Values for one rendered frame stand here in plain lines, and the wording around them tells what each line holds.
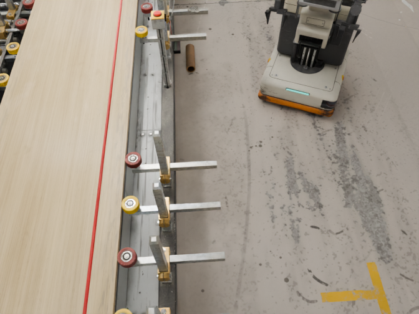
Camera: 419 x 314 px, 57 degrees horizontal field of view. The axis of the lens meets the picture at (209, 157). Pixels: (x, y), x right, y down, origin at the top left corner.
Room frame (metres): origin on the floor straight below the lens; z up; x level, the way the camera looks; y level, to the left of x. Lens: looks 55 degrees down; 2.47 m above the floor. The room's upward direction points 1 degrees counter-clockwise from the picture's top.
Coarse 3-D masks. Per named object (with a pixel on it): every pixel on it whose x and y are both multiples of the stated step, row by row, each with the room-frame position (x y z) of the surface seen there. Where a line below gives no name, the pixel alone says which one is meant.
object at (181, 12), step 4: (200, 8) 2.36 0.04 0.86; (204, 8) 2.35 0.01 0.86; (176, 12) 2.32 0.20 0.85; (180, 12) 2.33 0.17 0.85; (184, 12) 2.33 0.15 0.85; (188, 12) 2.33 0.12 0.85; (192, 12) 2.33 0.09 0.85; (196, 12) 2.33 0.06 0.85; (200, 12) 2.33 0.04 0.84; (204, 12) 2.33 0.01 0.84; (148, 16) 2.31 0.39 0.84
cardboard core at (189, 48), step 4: (188, 44) 2.94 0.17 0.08; (192, 44) 2.95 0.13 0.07; (188, 48) 2.89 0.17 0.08; (192, 48) 2.89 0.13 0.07; (188, 52) 2.83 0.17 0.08; (192, 52) 2.83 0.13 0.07; (188, 56) 2.78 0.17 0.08; (192, 56) 2.78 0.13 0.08; (188, 60) 2.72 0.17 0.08; (192, 60) 2.72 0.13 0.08; (188, 64) 2.67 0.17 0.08; (192, 64) 2.67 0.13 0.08; (188, 68) 2.69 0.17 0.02; (192, 68) 2.69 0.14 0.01
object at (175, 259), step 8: (176, 256) 0.60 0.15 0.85; (184, 256) 0.60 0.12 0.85; (192, 256) 0.60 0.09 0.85; (200, 256) 0.59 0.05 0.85; (208, 256) 0.59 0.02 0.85; (216, 256) 0.59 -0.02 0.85; (224, 256) 0.59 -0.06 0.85; (136, 264) 0.57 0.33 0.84; (144, 264) 0.57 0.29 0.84; (152, 264) 0.57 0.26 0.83
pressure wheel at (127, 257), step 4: (124, 248) 0.62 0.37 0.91; (128, 248) 0.62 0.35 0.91; (120, 252) 0.60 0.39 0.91; (124, 252) 0.60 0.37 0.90; (128, 252) 0.60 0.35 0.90; (132, 252) 0.60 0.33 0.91; (120, 256) 0.58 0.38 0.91; (124, 256) 0.58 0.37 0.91; (128, 256) 0.58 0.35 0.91; (132, 256) 0.58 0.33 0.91; (136, 256) 0.58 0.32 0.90; (120, 260) 0.56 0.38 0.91; (124, 260) 0.56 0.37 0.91; (128, 260) 0.56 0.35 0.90; (132, 260) 0.56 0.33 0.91; (136, 260) 0.57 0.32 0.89; (120, 264) 0.55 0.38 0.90; (124, 264) 0.55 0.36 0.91; (128, 264) 0.55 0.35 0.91; (132, 264) 0.55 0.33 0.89
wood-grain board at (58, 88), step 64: (64, 0) 2.43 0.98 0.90; (128, 0) 2.41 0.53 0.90; (64, 64) 1.78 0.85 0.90; (128, 64) 1.76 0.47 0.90; (0, 128) 1.30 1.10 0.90; (64, 128) 1.28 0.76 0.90; (0, 192) 0.91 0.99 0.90; (64, 192) 0.90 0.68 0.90; (0, 256) 0.60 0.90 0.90; (64, 256) 0.59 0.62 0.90
